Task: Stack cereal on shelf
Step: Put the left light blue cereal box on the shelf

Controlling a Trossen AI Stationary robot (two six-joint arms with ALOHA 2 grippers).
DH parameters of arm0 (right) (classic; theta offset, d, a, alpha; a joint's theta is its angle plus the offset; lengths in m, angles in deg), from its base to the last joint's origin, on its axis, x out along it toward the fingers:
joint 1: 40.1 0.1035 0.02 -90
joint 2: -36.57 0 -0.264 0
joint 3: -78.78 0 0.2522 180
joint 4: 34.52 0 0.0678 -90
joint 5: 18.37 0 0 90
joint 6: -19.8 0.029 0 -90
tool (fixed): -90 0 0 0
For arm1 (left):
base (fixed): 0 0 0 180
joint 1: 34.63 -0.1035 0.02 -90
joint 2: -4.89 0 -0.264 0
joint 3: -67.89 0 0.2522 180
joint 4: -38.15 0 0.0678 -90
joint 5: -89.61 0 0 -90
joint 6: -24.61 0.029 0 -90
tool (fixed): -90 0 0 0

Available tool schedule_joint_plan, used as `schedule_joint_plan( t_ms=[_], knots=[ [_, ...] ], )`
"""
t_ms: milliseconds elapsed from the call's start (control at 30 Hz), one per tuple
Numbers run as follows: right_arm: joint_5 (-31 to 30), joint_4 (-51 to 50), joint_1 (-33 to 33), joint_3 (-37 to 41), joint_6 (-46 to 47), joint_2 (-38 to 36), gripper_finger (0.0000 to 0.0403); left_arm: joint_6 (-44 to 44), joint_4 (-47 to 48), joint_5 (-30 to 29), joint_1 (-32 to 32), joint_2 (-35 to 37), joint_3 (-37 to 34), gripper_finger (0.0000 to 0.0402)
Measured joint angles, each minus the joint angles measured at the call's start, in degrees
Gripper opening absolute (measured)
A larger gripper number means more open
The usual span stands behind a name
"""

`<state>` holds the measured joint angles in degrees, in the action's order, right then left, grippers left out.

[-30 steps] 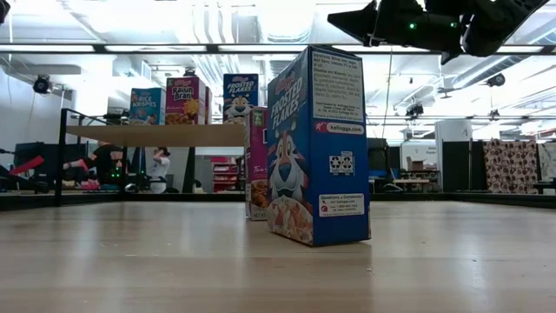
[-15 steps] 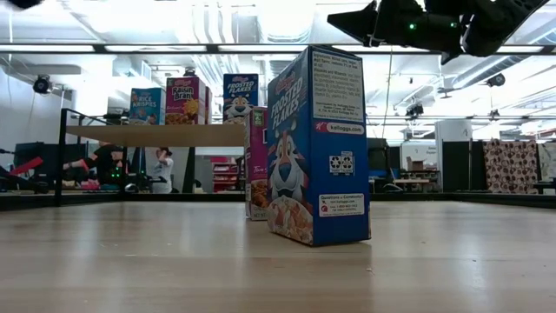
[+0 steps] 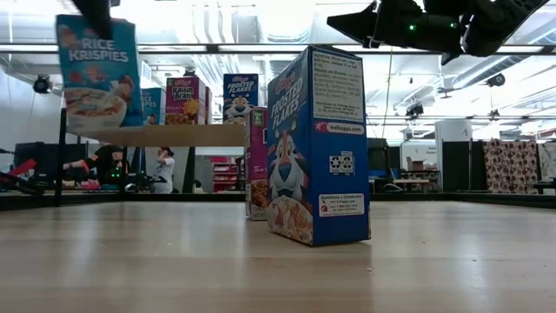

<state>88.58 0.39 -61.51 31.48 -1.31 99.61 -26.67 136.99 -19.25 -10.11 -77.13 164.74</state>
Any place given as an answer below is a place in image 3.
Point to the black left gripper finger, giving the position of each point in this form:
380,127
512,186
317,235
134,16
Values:
96,17

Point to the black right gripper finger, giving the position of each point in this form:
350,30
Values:
358,24

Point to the Rice Krispies cereal box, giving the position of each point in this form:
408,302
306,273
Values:
153,106
100,87

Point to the Frosted Flakes cereal box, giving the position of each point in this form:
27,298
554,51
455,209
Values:
239,97
334,174

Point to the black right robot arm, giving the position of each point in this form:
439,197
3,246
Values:
499,21

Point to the white and black cabinet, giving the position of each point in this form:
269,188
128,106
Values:
454,130

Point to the black monitor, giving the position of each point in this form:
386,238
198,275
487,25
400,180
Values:
30,158
379,156

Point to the brown cardboard box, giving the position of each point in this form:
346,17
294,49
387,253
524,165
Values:
416,164

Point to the person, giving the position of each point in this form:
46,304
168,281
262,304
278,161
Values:
165,169
104,163

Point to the red storage shelving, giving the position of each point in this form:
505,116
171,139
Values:
226,174

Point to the black hanging camera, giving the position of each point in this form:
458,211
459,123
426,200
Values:
189,71
42,84
415,109
496,79

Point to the wooden shelf with black frame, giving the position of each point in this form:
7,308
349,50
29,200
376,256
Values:
182,135

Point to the black aluminium table frame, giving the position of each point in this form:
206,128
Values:
512,201

